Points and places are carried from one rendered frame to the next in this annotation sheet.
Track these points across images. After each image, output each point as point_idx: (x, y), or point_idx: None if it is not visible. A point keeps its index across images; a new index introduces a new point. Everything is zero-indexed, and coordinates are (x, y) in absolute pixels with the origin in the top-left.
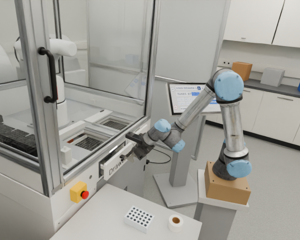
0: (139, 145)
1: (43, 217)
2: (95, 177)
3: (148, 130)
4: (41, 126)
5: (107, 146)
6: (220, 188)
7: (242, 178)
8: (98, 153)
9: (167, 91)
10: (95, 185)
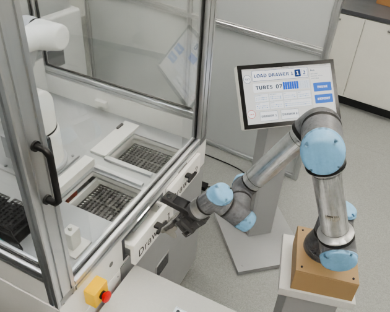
0: (184, 216)
1: None
2: (117, 262)
3: (198, 198)
4: (41, 234)
5: (134, 214)
6: (311, 278)
7: None
8: (120, 230)
9: (237, 83)
10: (117, 271)
